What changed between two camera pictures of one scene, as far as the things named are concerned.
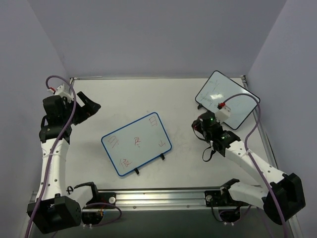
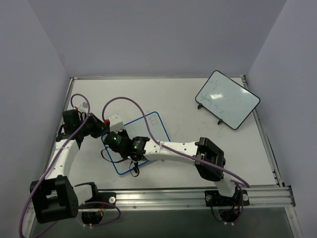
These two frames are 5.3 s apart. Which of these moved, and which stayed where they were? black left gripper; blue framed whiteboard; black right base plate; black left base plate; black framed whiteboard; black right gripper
Moved: black left gripper; black right gripper
Stayed: black right base plate; blue framed whiteboard; black framed whiteboard; black left base plate
